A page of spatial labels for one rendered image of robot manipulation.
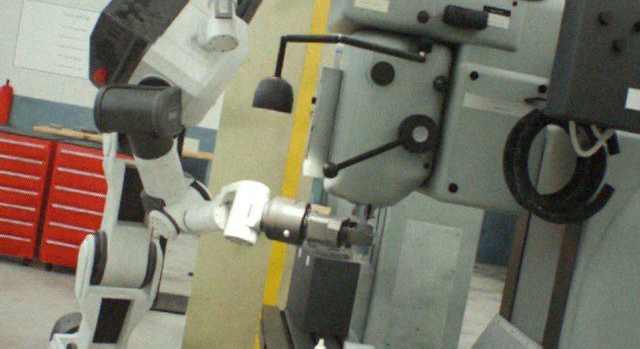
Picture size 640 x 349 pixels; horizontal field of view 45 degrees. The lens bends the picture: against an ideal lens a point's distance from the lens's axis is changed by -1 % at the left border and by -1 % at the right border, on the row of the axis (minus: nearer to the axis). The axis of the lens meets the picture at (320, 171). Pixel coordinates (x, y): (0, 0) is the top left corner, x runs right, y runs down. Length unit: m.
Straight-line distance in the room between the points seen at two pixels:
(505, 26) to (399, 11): 0.20
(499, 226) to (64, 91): 6.18
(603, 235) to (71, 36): 9.65
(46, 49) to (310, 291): 9.10
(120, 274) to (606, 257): 1.15
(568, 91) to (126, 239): 1.19
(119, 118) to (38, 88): 9.21
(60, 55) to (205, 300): 7.74
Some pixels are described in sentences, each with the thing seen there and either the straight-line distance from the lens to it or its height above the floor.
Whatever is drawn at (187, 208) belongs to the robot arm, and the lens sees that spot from 1.74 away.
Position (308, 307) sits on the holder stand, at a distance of 1.92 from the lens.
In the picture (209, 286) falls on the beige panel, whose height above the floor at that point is 0.71.
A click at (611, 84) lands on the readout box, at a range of 1.25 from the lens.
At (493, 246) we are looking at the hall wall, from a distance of 11.23.
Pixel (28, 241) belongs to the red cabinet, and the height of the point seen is 0.21.
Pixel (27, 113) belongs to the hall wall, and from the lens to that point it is 10.80.
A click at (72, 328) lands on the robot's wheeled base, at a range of 2.38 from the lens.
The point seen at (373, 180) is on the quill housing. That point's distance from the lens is 1.42.
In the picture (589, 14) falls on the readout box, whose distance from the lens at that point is 1.24.
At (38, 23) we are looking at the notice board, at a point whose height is 2.16.
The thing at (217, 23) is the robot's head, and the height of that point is 1.61.
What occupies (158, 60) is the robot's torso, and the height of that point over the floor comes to 1.51.
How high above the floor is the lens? 1.43
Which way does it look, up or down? 3 degrees down
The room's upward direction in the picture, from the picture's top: 10 degrees clockwise
